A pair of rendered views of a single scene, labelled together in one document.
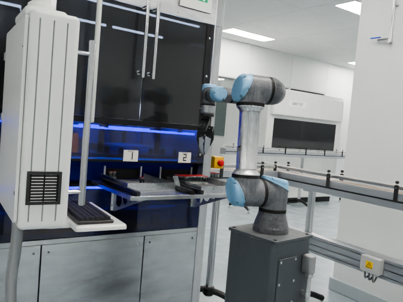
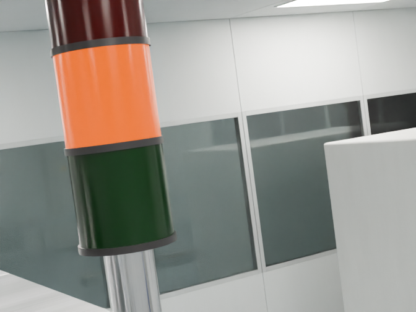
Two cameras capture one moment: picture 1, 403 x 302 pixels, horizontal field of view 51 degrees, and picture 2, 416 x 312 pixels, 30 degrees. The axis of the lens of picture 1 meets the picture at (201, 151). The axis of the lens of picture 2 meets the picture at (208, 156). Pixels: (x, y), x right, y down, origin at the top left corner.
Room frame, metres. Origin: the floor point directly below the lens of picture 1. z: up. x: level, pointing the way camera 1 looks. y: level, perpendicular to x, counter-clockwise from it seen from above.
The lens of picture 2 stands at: (2.18, -0.01, 2.26)
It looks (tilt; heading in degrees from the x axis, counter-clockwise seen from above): 3 degrees down; 5
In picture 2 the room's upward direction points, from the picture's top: 8 degrees counter-clockwise
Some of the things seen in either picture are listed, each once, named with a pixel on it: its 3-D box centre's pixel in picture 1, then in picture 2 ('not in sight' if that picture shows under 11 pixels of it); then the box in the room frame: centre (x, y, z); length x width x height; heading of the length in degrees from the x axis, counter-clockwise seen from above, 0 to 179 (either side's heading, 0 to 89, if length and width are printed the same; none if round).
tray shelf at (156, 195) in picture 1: (171, 188); not in sight; (2.20, 0.14, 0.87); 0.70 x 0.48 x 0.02; 125
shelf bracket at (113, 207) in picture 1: (127, 204); not in sight; (2.05, 0.34, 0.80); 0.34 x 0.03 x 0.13; 35
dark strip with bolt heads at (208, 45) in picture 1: (205, 93); not in sight; (2.50, 0.01, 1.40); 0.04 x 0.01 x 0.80; 125
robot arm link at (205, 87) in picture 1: (208, 94); not in sight; (2.21, -0.01, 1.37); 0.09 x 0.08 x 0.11; 21
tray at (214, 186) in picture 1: (203, 184); not in sight; (2.27, -0.02, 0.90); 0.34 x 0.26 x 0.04; 35
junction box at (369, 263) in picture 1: (371, 264); not in sight; (2.39, -1.03, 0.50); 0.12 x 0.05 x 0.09; 35
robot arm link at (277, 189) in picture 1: (272, 192); not in sight; (1.77, -0.31, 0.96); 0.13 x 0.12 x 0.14; 111
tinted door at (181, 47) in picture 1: (178, 71); not in sight; (2.40, 0.17, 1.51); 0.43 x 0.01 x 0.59; 125
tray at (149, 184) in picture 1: (136, 181); not in sight; (2.16, 0.32, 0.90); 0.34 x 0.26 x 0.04; 35
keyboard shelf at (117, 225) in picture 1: (75, 216); not in sight; (1.74, 0.50, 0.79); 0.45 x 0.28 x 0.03; 32
